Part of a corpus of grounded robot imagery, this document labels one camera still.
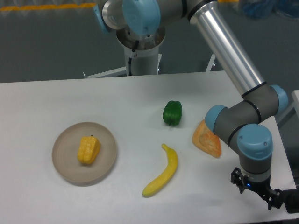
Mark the beige round plate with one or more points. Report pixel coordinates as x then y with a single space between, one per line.
65 149

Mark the yellow pepper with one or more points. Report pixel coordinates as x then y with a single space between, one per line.
89 148

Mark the green bell pepper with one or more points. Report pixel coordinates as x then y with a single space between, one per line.
172 113

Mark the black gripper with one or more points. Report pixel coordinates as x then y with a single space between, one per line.
259 183

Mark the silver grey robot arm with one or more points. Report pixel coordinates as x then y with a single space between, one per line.
140 24

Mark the orange pumpkin slice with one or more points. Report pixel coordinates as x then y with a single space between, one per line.
206 140

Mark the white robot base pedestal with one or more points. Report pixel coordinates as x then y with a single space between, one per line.
141 54

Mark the black camera box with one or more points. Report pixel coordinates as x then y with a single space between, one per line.
291 200

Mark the yellow banana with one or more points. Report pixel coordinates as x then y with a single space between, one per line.
161 180

